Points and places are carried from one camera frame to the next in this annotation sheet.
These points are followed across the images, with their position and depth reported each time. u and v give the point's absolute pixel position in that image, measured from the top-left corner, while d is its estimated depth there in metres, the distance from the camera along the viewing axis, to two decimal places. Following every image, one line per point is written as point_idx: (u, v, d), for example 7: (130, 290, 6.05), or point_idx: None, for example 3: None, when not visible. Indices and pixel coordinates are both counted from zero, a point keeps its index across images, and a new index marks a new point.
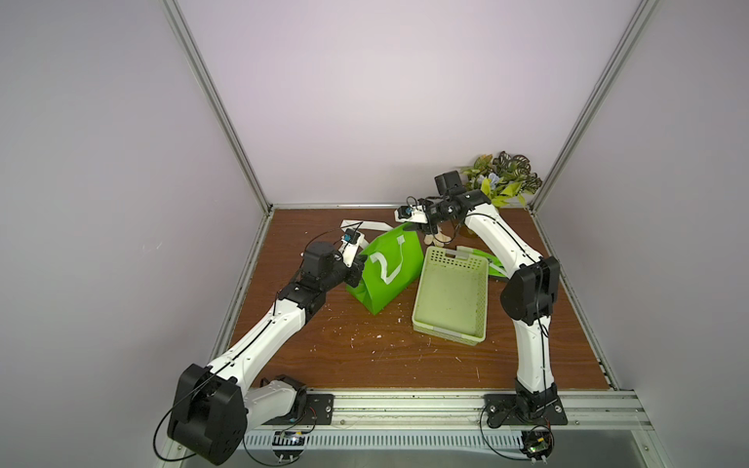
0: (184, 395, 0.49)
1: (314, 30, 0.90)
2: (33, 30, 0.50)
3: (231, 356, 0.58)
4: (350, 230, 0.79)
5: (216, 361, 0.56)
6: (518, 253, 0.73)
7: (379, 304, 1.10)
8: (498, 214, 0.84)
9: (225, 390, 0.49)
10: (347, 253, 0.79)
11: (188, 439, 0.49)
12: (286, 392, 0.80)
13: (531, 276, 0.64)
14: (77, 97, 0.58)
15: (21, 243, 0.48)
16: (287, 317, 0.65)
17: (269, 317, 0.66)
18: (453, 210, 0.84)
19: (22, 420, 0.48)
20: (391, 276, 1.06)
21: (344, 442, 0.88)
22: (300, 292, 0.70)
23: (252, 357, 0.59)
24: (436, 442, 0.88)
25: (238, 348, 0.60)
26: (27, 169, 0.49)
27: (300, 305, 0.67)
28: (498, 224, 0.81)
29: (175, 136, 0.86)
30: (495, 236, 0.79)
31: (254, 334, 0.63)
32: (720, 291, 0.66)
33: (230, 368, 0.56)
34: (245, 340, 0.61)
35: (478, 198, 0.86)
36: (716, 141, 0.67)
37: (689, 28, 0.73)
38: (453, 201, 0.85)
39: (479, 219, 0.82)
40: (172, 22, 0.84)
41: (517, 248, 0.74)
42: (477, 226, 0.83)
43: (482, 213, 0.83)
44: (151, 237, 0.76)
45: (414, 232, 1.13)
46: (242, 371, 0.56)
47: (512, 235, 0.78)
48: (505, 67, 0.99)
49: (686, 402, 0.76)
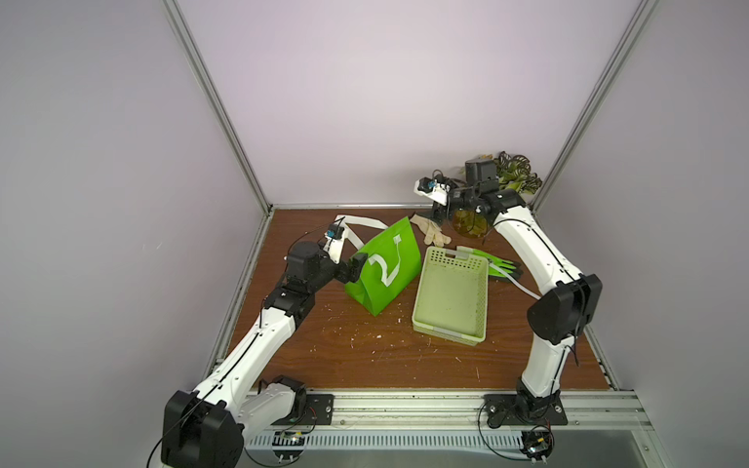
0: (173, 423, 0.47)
1: (314, 29, 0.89)
2: (32, 29, 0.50)
3: (217, 378, 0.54)
4: (335, 225, 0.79)
5: (203, 385, 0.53)
6: (555, 267, 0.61)
7: (380, 305, 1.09)
8: (533, 220, 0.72)
9: (216, 414, 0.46)
10: (334, 250, 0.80)
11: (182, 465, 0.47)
12: (285, 395, 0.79)
13: (568, 296, 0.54)
14: (77, 97, 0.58)
15: (21, 242, 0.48)
16: (275, 327, 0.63)
17: (256, 330, 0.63)
18: (483, 210, 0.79)
19: (22, 419, 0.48)
20: (391, 276, 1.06)
21: (343, 442, 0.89)
22: (287, 297, 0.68)
23: (240, 376, 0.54)
24: (436, 442, 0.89)
25: (225, 369, 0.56)
26: (27, 168, 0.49)
27: (288, 313, 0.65)
28: (533, 231, 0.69)
29: (175, 136, 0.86)
30: (528, 243, 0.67)
31: (240, 352, 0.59)
32: (721, 292, 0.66)
33: (217, 390, 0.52)
34: (231, 360, 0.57)
35: (511, 198, 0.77)
36: (717, 141, 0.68)
37: (689, 29, 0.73)
38: (483, 201, 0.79)
39: (511, 224, 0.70)
40: (172, 22, 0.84)
41: (554, 261, 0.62)
42: (508, 233, 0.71)
43: (514, 216, 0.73)
44: (151, 237, 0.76)
45: (408, 223, 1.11)
46: (231, 393, 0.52)
47: (548, 246, 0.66)
48: (506, 68, 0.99)
49: (686, 402, 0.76)
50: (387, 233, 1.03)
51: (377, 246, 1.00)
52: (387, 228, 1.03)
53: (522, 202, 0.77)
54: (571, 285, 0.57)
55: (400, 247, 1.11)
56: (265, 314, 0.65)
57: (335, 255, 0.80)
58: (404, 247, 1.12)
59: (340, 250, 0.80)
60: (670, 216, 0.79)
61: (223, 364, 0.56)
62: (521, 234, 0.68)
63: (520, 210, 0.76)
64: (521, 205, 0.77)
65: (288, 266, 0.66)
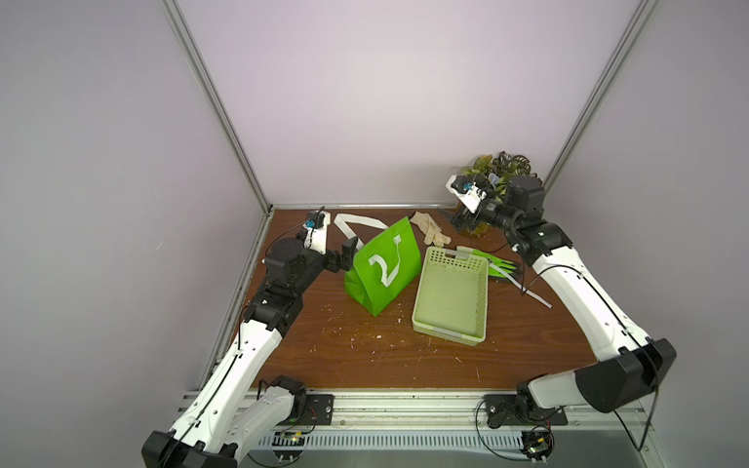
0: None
1: (314, 30, 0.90)
2: (33, 32, 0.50)
3: (195, 414, 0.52)
4: (314, 214, 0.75)
5: (179, 424, 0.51)
6: (616, 330, 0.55)
7: (380, 305, 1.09)
8: (584, 268, 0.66)
9: (193, 457, 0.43)
10: (316, 242, 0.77)
11: None
12: (282, 400, 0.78)
13: (638, 364, 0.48)
14: (76, 98, 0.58)
15: (20, 243, 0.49)
16: (255, 345, 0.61)
17: (234, 351, 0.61)
18: (520, 248, 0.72)
19: (21, 418, 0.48)
20: (391, 276, 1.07)
21: (343, 442, 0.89)
22: (269, 305, 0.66)
23: (218, 410, 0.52)
24: (436, 442, 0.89)
25: (203, 401, 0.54)
26: (27, 169, 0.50)
27: (271, 327, 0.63)
28: (586, 283, 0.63)
29: (175, 136, 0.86)
30: (578, 295, 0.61)
31: (218, 378, 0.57)
32: (721, 292, 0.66)
33: (194, 429, 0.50)
34: (209, 390, 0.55)
35: (555, 235, 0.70)
36: (717, 141, 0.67)
37: (689, 28, 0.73)
38: (521, 236, 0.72)
39: (559, 271, 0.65)
40: (172, 23, 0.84)
41: (613, 322, 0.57)
42: (555, 280, 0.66)
43: (561, 261, 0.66)
44: (151, 238, 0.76)
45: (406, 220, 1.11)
46: (209, 431, 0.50)
47: (607, 300, 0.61)
48: (505, 68, 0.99)
49: (686, 402, 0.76)
50: (387, 233, 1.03)
51: (377, 246, 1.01)
52: (387, 229, 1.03)
53: (569, 241, 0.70)
54: (636, 351, 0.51)
55: (400, 247, 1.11)
56: (244, 330, 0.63)
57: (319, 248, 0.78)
58: (404, 247, 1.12)
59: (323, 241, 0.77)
60: (671, 216, 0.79)
61: (200, 397, 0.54)
62: (571, 286, 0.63)
63: (569, 251, 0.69)
64: (568, 246, 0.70)
65: (268, 270, 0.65)
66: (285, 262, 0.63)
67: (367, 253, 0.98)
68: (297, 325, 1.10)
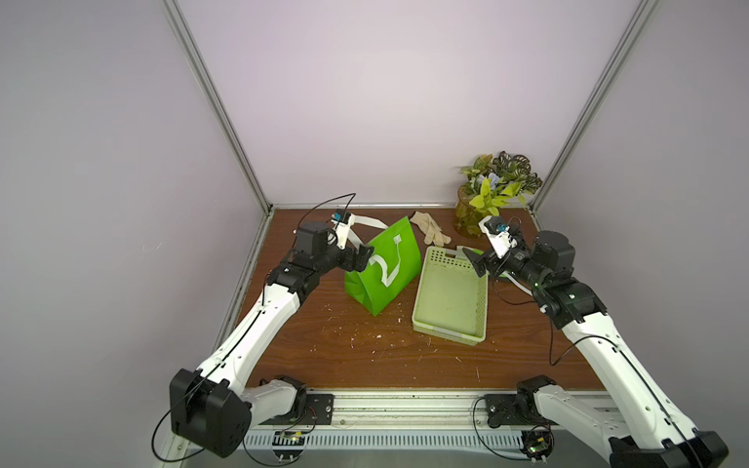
0: (179, 400, 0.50)
1: (313, 29, 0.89)
2: (33, 33, 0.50)
3: (220, 358, 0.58)
4: (341, 210, 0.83)
5: (207, 364, 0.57)
6: (658, 415, 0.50)
7: (380, 305, 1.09)
8: (618, 335, 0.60)
9: (218, 393, 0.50)
10: (341, 234, 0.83)
11: (191, 438, 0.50)
12: (287, 390, 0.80)
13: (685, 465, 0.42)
14: (77, 98, 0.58)
15: (21, 243, 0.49)
16: (277, 303, 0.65)
17: (258, 306, 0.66)
18: (549, 308, 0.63)
19: (22, 417, 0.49)
20: (392, 277, 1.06)
21: (343, 442, 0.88)
22: (291, 273, 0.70)
23: (242, 356, 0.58)
24: (436, 442, 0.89)
25: (227, 347, 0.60)
26: (27, 169, 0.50)
27: (292, 290, 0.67)
28: (623, 359, 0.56)
29: (175, 136, 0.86)
30: (617, 374, 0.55)
31: (244, 329, 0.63)
32: (723, 292, 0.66)
33: (220, 369, 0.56)
34: (234, 338, 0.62)
35: (586, 297, 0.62)
36: (718, 141, 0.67)
37: (689, 28, 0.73)
38: (550, 296, 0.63)
39: (593, 341, 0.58)
40: (172, 22, 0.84)
41: (655, 406, 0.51)
42: (586, 349, 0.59)
43: (596, 331, 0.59)
44: (152, 238, 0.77)
45: (406, 220, 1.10)
46: (232, 372, 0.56)
47: (645, 378, 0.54)
48: (505, 67, 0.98)
49: (686, 401, 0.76)
50: (387, 233, 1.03)
51: (379, 247, 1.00)
52: (387, 229, 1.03)
53: (602, 306, 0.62)
54: (682, 445, 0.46)
55: (400, 247, 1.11)
56: (267, 290, 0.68)
57: (341, 241, 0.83)
58: (404, 247, 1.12)
59: (346, 234, 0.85)
60: (671, 215, 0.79)
61: (225, 343, 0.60)
62: (609, 362, 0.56)
63: (603, 317, 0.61)
64: (601, 311, 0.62)
65: (297, 240, 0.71)
66: (316, 232, 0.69)
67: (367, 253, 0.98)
68: (297, 325, 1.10)
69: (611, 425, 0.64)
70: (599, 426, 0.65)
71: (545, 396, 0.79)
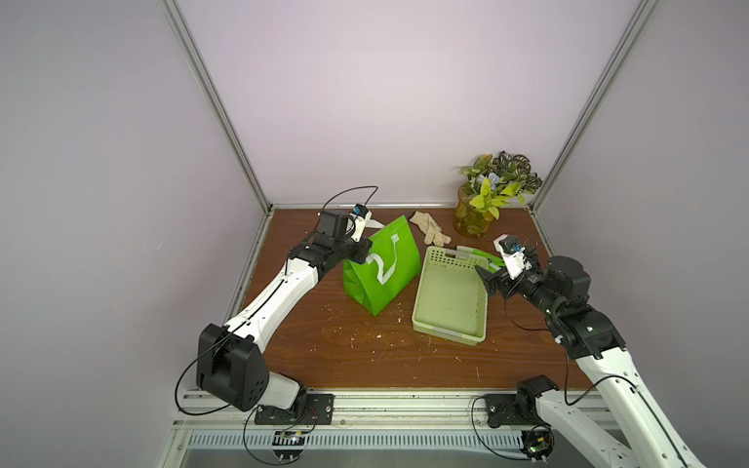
0: (206, 351, 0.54)
1: (314, 29, 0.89)
2: (32, 32, 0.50)
3: (247, 316, 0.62)
4: (362, 205, 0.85)
5: (233, 320, 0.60)
6: (675, 464, 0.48)
7: (380, 304, 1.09)
8: (638, 375, 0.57)
9: (244, 347, 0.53)
10: (359, 227, 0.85)
11: (215, 388, 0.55)
12: (291, 384, 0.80)
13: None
14: (77, 97, 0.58)
15: (20, 242, 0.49)
16: (298, 275, 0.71)
17: (281, 276, 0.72)
18: (564, 339, 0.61)
19: (21, 418, 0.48)
20: (387, 275, 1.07)
21: (343, 442, 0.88)
22: (311, 251, 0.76)
23: (265, 317, 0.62)
24: (436, 442, 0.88)
25: (253, 308, 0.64)
26: (27, 168, 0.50)
27: (313, 264, 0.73)
28: (641, 400, 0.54)
29: (175, 136, 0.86)
30: (635, 417, 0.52)
31: (267, 294, 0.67)
32: (723, 292, 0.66)
33: (246, 326, 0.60)
34: (257, 302, 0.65)
35: (606, 330, 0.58)
36: (718, 141, 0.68)
37: (689, 28, 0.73)
38: (564, 326, 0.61)
39: (610, 381, 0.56)
40: (172, 21, 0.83)
41: (672, 453, 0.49)
42: (601, 387, 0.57)
43: (614, 370, 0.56)
44: (151, 237, 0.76)
45: (402, 219, 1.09)
46: (257, 330, 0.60)
47: (663, 423, 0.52)
48: (505, 67, 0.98)
49: (685, 402, 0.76)
50: (384, 232, 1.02)
51: (376, 245, 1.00)
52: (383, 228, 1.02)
53: (619, 341, 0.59)
54: None
55: (398, 246, 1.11)
56: (290, 263, 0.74)
57: (358, 233, 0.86)
58: (401, 246, 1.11)
59: (363, 228, 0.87)
60: (671, 216, 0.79)
61: (250, 306, 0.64)
62: (626, 403, 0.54)
63: (620, 353, 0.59)
64: (619, 346, 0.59)
65: (320, 222, 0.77)
66: (338, 216, 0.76)
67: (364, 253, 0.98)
68: (297, 325, 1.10)
69: (618, 452, 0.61)
70: (607, 451, 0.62)
71: (548, 404, 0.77)
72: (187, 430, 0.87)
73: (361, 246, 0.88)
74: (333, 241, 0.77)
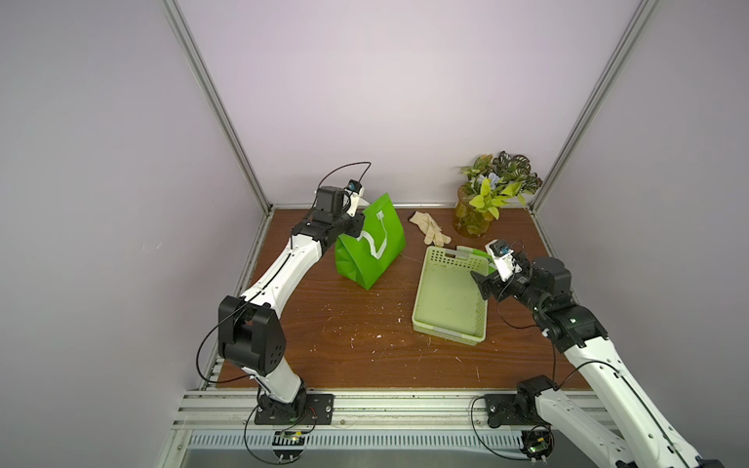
0: (226, 320, 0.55)
1: (313, 29, 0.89)
2: (31, 31, 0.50)
3: (261, 286, 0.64)
4: (357, 181, 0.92)
5: (249, 291, 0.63)
6: (661, 444, 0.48)
7: (373, 279, 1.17)
8: (620, 359, 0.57)
9: (262, 313, 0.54)
10: (354, 203, 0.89)
11: (237, 356, 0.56)
12: (292, 382, 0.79)
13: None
14: (76, 97, 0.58)
15: (19, 244, 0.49)
16: (304, 249, 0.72)
17: (288, 251, 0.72)
18: (550, 332, 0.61)
19: (20, 419, 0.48)
20: (379, 251, 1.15)
21: (344, 442, 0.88)
22: (312, 226, 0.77)
23: (279, 286, 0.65)
24: (436, 442, 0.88)
25: (265, 280, 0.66)
26: (26, 168, 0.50)
27: (316, 239, 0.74)
28: (625, 384, 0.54)
29: (174, 136, 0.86)
30: (620, 402, 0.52)
31: (277, 266, 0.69)
32: (724, 292, 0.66)
33: (261, 294, 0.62)
34: (270, 274, 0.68)
35: (587, 322, 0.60)
36: (718, 141, 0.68)
37: (689, 28, 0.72)
38: (550, 320, 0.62)
39: (594, 368, 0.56)
40: (172, 22, 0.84)
41: (658, 433, 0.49)
42: (587, 373, 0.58)
43: (596, 355, 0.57)
44: (151, 238, 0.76)
45: (383, 198, 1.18)
46: (273, 296, 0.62)
47: (648, 405, 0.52)
48: (505, 67, 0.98)
49: (684, 402, 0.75)
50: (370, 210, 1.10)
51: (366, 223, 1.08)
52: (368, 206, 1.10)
53: (604, 331, 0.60)
54: None
55: (383, 222, 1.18)
56: (295, 239, 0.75)
57: (352, 208, 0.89)
58: (386, 223, 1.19)
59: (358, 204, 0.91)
60: (671, 215, 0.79)
61: (262, 279, 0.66)
62: (611, 388, 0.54)
63: (604, 342, 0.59)
64: (602, 336, 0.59)
65: (317, 200, 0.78)
66: (335, 192, 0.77)
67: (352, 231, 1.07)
68: (297, 324, 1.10)
69: (616, 447, 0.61)
70: (605, 447, 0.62)
71: (547, 403, 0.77)
72: (187, 430, 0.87)
73: (356, 220, 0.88)
74: (331, 216, 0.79)
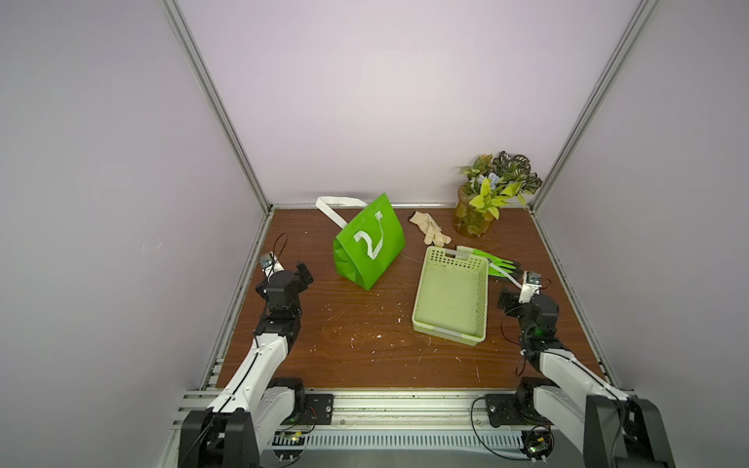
0: (192, 442, 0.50)
1: (313, 30, 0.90)
2: (34, 32, 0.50)
3: (230, 391, 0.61)
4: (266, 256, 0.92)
5: (216, 400, 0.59)
6: (596, 386, 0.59)
7: (373, 281, 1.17)
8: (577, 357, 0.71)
9: (236, 419, 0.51)
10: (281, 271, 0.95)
11: None
12: (284, 396, 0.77)
13: (624, 455, 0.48)
14: (77, 98, 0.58)
15: (20, 243, 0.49)
16: (272, 346, 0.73)
17: (256, 351, 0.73)
18: (527, 353, 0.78)
19: (21, 418, 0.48)
20: (376, 251, 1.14)
21: (344, 442, 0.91)
22: (275, 326, 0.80)
23: (251, 388, 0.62)
24: (436, 442, 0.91)
25: (233, 385, 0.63)
26: (28, 168, 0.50)
27: (281, 334, 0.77)
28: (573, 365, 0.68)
29: (175, 136, 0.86)
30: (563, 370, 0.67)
31: (245, 368, 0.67)
32: (723, 292, 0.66)
33: (232, 401, 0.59)
34: (238, 377, 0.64)
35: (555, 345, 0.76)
36: (718, 140, 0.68)
37: (689, 28, 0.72)
38: (529, 344, 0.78)
39: (551, 358, 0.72)
40: (173, 23, 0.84)
41: (595, 382, 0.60)
42: (550, 371, 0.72)
43: (553, 352, 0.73)
44: (151, 237, 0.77)
45: (383, 199, 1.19)
46: (245, 401, 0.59)
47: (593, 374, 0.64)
48: (505, 66, 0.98)
49: (685, 402, 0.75)
50: (369, 213, 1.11)
51: (362, 223, 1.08)
52: (366, 209, 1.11)
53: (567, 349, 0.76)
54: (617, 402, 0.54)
55: (383, 223, 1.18)
56: (259, 338, 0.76)
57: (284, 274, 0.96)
58: (385, 223, 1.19)
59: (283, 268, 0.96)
60: (671, 215, 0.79)
61: (230, 384, 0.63)
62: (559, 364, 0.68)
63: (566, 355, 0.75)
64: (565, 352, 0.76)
65: (270, 297, 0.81)
66: (284, 287, 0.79)
67: (351, 231, 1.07)
68: None
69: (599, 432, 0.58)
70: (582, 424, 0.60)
71: (543, 392, 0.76)
72: None
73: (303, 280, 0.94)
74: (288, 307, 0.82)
